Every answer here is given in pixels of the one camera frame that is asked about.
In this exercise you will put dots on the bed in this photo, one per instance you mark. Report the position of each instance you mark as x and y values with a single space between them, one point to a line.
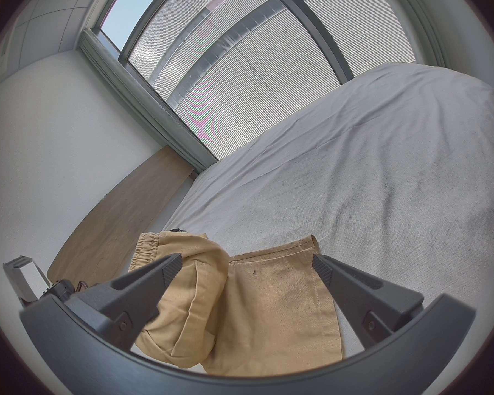
374 171

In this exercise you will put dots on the black garment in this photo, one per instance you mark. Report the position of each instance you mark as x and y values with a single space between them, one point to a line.
180 231

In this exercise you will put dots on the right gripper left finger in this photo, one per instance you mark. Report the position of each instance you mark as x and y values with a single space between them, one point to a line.
123 303

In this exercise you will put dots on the window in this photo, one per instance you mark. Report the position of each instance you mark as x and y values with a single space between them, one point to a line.
255 64

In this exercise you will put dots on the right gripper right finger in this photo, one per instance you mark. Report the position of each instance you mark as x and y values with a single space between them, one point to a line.
374 307

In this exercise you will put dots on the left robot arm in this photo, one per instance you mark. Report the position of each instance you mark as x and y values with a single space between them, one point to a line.
31 278

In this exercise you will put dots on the tan shorts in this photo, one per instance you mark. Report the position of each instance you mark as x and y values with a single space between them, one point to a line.
271 311

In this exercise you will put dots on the blue-green curtain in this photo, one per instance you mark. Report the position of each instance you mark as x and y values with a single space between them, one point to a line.
148 109
420 15

